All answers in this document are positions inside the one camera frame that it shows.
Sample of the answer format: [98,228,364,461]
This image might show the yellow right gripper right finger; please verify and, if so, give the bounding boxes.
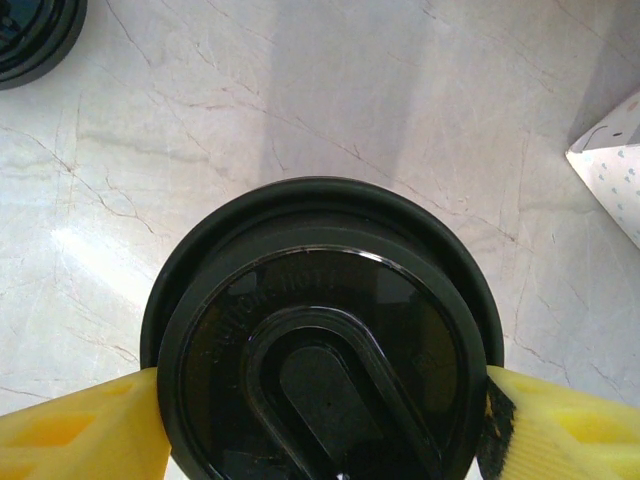
[477,364,640,480]

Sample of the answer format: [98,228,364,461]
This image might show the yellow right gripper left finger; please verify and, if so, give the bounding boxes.
[0,367,174,480]

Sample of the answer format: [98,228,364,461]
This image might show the white patterned gift bag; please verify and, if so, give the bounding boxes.
[564,92,640,251]

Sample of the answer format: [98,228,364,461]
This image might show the black lidded coffee cup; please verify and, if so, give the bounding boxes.
[139,177,504,480]

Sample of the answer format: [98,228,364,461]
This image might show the black lid stack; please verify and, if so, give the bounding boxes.
[0,0,87,91]

